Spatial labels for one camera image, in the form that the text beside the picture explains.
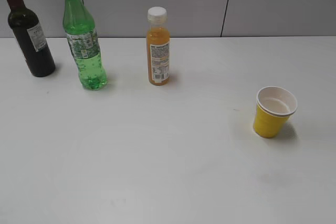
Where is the dark red wine bottle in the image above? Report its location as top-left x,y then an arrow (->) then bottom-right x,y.
7,0 -> 56,77

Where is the orange juice bottle white cap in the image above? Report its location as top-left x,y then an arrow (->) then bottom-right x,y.
146,6 -> 170,86

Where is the yellow paper cup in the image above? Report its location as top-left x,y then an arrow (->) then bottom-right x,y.
253,86 -> 298,138

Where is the green sprite plastic bottle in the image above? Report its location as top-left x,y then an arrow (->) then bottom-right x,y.
62,0 -> 107,90

